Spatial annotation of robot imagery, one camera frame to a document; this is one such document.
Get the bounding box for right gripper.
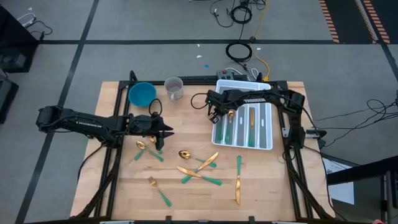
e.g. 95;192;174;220
205;90;231;125

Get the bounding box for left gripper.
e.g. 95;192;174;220
129;113;175;151

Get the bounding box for white plastic cutlery tray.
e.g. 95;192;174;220
211;78;274;151

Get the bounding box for gold knife green handle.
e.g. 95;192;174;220
181;151;220;185
176;166;223;187
235;155;243;206
248;107;256;148

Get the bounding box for teal bowl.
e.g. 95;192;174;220
127;82;157;108

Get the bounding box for grey patterned mug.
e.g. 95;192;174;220
164;76;185;101

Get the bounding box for white paper sheet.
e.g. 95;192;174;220
322;157;355;205

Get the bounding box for black desk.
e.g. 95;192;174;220
326;155;398;224

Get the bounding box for black box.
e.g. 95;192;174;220
0;77;19;124

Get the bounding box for black mat orange stripes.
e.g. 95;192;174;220
318;0;398;44

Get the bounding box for black cabinet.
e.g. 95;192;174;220
0;5;40;74

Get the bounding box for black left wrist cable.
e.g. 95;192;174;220
148;98;164;118

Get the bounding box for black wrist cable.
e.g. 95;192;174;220
148;98;164;118
190;91;209;111

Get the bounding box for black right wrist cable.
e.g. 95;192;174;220
190;91;209;111

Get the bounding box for black aluminium table frame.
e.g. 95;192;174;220
70;70;335;224

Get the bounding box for coiled black cable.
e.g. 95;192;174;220
229;4;252;25
224;41;253;63

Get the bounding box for yellow floor cable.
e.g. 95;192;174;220
252;52;271;82

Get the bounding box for hanging yellow cable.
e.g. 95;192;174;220
252;0;271;41

